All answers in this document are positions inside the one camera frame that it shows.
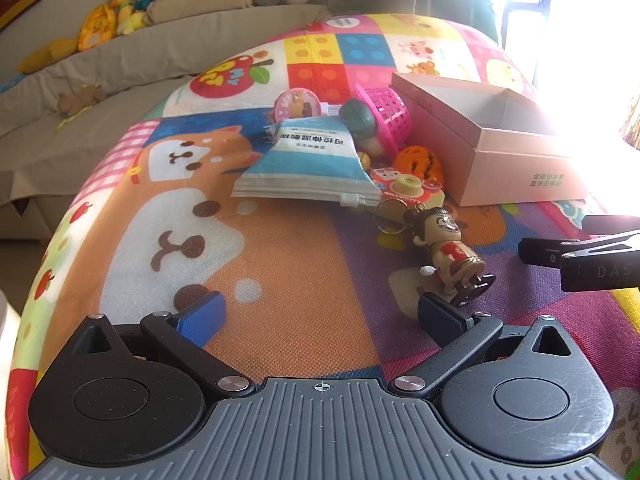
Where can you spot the orange striped toy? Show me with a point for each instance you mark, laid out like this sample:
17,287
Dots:
417,162

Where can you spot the small yellow toy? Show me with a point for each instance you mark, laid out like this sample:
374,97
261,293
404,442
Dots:
365,161

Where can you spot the pink cardboard box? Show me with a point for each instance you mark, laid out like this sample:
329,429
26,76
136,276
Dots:
515,160

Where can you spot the blue and white packet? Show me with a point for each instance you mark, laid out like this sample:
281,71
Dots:
310,160

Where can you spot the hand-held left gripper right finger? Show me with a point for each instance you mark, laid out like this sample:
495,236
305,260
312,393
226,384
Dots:
442,317

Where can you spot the yellow duck plush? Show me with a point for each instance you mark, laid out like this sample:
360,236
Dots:
97,22

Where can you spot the beige covered sofa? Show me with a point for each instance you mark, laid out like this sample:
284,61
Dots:
100,60

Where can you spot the round pink toy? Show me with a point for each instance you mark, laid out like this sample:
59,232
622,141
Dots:
297,105

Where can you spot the yellow cushion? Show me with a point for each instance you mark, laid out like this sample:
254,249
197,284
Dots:
47,55

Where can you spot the small brown plush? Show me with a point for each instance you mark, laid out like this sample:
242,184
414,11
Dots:
80,100

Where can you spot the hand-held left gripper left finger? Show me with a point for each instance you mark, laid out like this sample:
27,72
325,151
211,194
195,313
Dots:
202,317

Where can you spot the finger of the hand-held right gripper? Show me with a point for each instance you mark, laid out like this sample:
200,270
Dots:
610,224
540,251

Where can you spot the grey green round toy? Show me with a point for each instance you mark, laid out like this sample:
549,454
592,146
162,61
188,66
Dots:
357,115

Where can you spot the pink plastic basket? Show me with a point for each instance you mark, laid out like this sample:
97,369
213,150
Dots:
390,110

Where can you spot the green printed curtain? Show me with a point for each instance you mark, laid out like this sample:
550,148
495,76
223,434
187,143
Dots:
487,5

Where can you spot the red toy camera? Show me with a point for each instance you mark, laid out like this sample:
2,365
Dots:
405,187

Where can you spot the colourful printed play mat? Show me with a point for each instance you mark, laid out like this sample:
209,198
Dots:
280,280

